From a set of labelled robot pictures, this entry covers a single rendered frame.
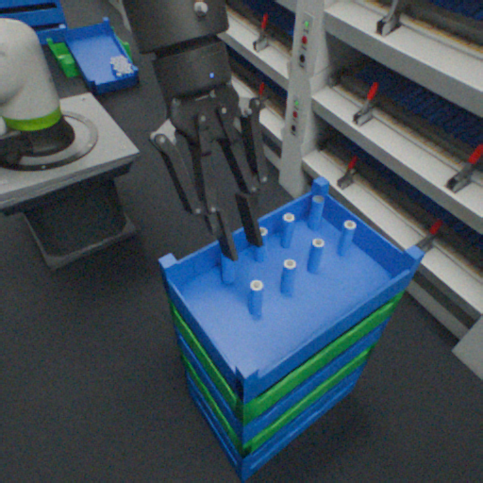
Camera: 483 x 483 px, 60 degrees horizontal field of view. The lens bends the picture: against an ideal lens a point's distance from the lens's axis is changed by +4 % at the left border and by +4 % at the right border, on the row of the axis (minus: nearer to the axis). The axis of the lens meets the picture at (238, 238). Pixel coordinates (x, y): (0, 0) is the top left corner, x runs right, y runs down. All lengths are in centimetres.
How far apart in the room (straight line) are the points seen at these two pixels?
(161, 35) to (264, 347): 38
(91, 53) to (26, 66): 109
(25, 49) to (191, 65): 62
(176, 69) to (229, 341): 34
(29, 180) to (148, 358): 48
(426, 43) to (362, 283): 48
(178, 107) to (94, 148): 66
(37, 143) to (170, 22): 71
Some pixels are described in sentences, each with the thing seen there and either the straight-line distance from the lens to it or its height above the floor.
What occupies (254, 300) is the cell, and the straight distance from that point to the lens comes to 55.
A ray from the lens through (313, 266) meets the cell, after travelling 62.
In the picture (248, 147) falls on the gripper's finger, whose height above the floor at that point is 62.
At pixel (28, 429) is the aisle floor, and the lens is 104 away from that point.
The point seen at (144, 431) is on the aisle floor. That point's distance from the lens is 97.
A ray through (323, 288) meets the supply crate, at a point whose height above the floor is 40.
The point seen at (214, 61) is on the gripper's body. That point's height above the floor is 73.
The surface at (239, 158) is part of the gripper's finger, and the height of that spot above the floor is 62.
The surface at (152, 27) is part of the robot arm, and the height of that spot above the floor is 76.
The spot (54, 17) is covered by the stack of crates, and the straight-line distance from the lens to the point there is 237.
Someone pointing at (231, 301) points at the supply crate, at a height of 40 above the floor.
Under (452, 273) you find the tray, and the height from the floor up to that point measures 17.
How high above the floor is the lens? 91
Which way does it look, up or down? 49 degrees down
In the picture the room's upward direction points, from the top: straight up
